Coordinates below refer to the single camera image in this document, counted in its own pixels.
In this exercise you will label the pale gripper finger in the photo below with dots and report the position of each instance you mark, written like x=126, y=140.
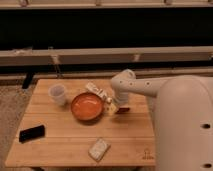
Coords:
x=111, y=109

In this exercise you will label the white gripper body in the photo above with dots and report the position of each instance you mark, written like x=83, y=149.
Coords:
x=121, y=97

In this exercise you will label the dark red pepper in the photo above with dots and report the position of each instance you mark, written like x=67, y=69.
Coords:
x=122, y=110

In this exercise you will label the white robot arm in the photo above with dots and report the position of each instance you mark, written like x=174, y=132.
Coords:
x=183, y=117

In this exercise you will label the orange ceramic bowl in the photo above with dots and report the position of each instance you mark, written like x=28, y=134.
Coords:
x=86, y=106

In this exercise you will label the white tube packet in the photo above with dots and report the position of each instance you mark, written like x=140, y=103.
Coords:
x=91, y=87

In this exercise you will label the white sponge block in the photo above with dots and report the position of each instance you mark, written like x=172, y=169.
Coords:
x=98, y=149

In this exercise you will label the wooden table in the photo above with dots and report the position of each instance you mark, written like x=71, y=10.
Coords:
x=66, y=142

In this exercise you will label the clear plastic cup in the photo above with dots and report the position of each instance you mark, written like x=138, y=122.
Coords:
x=57, y=93

